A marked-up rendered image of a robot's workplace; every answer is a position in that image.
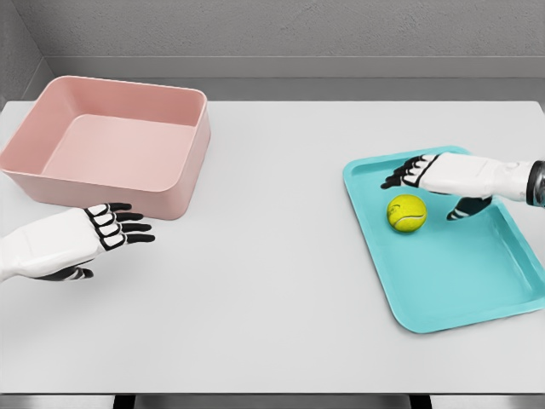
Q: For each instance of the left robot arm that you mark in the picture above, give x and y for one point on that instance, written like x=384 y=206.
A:
x=10 y=255

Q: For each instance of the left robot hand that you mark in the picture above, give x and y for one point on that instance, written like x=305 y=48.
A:
x=70 y=233

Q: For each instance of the blue plastic tray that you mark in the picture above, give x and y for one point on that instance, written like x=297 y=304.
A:
x=447 y=264

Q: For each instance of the yellow tennis ball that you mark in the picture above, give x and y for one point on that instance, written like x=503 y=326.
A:
x=406 y=213

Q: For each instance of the pink plastic basket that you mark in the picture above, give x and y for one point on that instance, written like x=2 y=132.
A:
x=106 y=140

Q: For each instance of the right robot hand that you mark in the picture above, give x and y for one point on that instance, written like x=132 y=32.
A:
x=451 y=170

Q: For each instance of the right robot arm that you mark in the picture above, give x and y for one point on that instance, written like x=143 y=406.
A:
x=517 y=181

